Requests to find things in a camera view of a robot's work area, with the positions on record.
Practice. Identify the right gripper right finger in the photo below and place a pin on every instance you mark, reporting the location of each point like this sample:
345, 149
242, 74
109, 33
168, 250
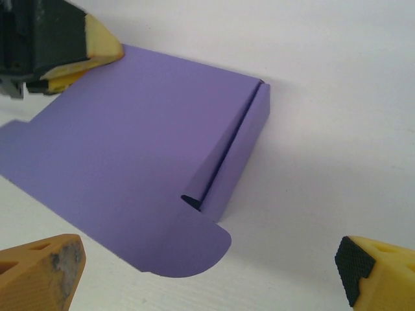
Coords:
382, 275

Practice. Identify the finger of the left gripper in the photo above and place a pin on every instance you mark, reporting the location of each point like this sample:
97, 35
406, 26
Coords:
65, 77
65, 39

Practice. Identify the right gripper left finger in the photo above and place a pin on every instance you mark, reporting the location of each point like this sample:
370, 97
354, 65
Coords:
32, 282

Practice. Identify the purple paper box sheet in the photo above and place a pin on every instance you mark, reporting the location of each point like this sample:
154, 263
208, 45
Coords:
129, 145

